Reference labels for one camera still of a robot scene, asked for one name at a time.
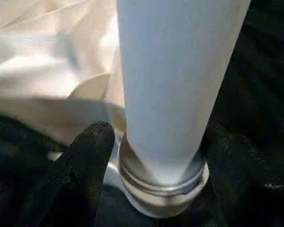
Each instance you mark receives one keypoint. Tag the white plastic table top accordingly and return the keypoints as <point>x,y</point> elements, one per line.
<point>47,61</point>

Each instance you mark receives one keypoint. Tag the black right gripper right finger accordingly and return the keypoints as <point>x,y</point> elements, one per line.
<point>246,179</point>

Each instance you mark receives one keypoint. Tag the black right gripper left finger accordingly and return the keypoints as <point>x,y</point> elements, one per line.
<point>71,179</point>

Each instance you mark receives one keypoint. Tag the white plastic table leg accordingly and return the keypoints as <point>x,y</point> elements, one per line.
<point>180,80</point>

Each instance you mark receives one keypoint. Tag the black mat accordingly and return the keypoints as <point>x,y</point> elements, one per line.
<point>260,94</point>

